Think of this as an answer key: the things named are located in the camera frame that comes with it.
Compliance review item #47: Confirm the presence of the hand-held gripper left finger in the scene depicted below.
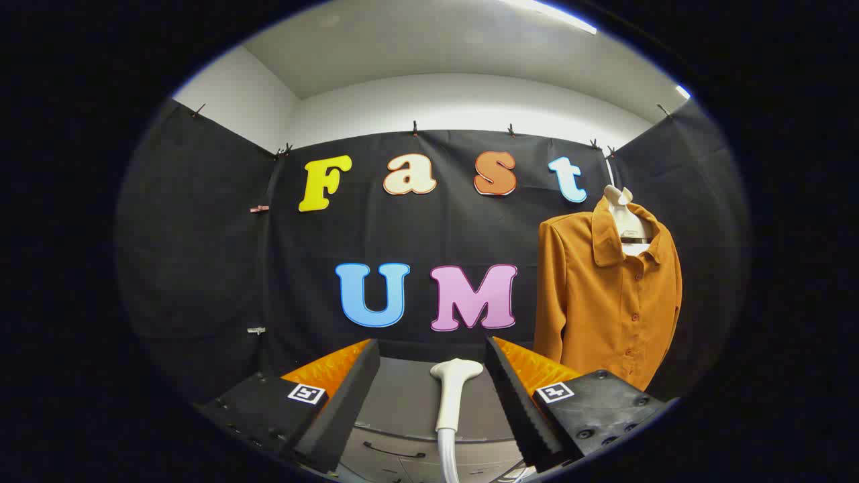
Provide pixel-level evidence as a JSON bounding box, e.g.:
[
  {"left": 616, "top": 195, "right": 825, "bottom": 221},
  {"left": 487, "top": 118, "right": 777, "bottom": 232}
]
[{"left": 193, "top": 338, "right": 381, "bottom": 476}]

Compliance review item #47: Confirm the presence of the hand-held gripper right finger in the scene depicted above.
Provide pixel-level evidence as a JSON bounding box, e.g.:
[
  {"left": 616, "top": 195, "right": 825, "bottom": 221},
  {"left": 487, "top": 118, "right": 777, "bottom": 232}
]
[{"left": 485, "top": 335, "right": 674, "bottom": 474}]

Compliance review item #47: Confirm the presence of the white garment steamer head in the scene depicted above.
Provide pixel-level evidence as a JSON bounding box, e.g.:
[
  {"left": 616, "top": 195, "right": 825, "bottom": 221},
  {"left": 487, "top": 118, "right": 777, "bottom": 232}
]
[{"left": 429, "top": 358, "right": 484, "bottom": 433}]

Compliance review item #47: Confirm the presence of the white steamer hose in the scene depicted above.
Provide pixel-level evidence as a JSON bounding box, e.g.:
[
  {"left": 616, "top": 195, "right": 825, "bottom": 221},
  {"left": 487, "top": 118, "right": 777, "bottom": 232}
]
[{"left": 437, "top": 428, "right": 462, "bottom": 483}]

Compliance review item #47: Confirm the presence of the orange button-up shirt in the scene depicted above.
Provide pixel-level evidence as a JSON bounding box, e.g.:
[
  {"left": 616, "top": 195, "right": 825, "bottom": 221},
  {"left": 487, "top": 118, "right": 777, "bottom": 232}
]
[{"left": 534, "top": 196, "right": 683, "bottom": 392}]

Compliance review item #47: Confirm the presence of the black backdrop cloth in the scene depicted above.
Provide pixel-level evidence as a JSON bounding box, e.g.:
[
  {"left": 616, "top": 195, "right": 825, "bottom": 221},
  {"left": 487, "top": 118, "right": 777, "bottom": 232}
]
[{"left": 115, "top": 97, "right": 751, "bottom": 403}]

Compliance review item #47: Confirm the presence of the white mannequin torso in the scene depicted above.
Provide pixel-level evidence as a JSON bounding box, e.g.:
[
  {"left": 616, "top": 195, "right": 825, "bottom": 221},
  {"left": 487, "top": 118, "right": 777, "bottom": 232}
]
[{"left": 603, "top": 161, "right": 656, "bottom": 256}]

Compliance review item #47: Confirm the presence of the long ceiling light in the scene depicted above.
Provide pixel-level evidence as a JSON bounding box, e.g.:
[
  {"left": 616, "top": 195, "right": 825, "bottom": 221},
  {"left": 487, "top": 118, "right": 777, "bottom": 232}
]
[{"left": 500, "top": 0, "right": 598, "bottom": 36}]

